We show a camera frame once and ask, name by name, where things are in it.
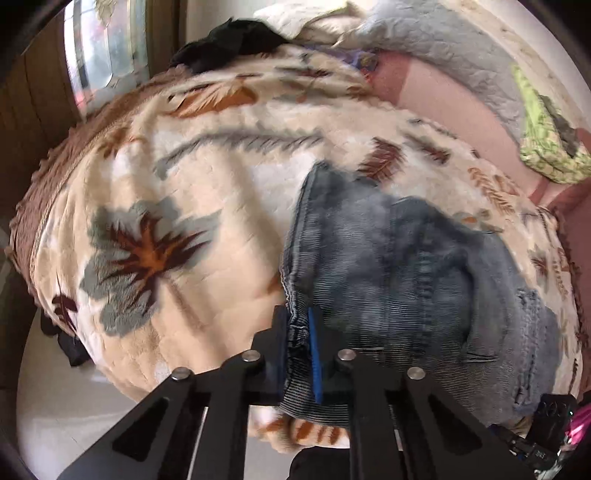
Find pink sofa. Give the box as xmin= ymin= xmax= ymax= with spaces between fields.
xmin=369 ymin=51 xmax=591 ymax=282

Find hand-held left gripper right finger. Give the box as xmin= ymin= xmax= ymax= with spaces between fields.
xmin=307 ymin=306 xmax=537 ymax=480

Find dark cloth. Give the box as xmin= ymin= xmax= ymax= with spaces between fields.
xmin=40 ymin=308 xmax=93 ymax=368

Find leaf-printed cream blanket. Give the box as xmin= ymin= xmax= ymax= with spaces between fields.
xmin=4 ymin=44 xmax=591 ymax=455

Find grey cloth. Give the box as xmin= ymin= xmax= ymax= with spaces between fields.
xmin=538 ymin=95 xmax=581 ymax=157

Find grey-blue denim pants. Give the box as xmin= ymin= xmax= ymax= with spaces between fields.
xmin=277 ymin=161 xmax=561 ymax=428

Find cream pillow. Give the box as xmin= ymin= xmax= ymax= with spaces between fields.
xmin=253 ymin=0 xmax=375 ymax=47

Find wooden door with glass panel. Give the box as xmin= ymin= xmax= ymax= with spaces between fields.
xmin=0 ymin=0 xmax=188 ymax=208

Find purple printed packet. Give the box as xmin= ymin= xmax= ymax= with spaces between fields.
xmin=323 ymin=44 xmax=380 ymax=75

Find grey quilted pillow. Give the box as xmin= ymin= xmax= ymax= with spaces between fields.
xmin=353 ymin=0 xmax=529 ymax=141

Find green patterned quilt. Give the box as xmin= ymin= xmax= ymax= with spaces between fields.
xmin=510 ymin=65 xmax=591 ymax=186

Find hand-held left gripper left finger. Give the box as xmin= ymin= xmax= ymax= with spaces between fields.
xmin=58 ymin=305 xmax=291 ymax=480

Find black cloth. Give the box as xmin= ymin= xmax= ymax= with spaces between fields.
xmin=168 ymin=18 xmax=291 ymax=75

